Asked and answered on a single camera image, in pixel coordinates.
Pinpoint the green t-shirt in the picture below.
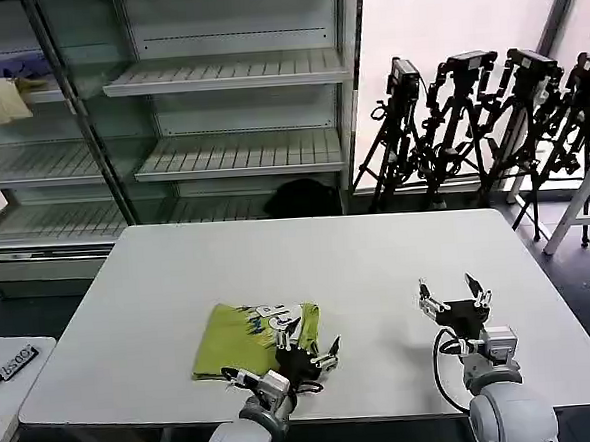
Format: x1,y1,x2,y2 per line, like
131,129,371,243
187,297,325,384

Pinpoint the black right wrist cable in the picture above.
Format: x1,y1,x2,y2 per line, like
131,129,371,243
431,326,476,417

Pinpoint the black label plate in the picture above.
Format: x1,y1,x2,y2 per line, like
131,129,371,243
0,343,41,391

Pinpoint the grey metal shelf unit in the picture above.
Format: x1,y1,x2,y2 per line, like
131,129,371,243
95,0,379,229

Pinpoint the black round bag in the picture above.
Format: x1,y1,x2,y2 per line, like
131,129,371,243
262,176,344,220

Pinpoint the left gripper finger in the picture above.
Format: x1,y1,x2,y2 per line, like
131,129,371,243
309,334,344,370
273,316,304,352

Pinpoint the black camera tripod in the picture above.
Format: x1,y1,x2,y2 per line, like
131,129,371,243
414,49,508,210
343,54,445,214
469,45,576,247
500,52,590,254

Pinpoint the wire rack with cloths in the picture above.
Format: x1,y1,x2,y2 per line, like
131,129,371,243
0,0,145,300

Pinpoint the small white side table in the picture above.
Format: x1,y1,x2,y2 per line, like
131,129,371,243
0,334,63,442

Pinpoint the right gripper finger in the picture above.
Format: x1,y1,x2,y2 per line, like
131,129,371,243
464,271,495,312
417,276,450,320

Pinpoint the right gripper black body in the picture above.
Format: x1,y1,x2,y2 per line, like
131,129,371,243
437,297,494,342

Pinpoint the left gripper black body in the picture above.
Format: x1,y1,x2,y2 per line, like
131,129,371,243
274,344,326,389

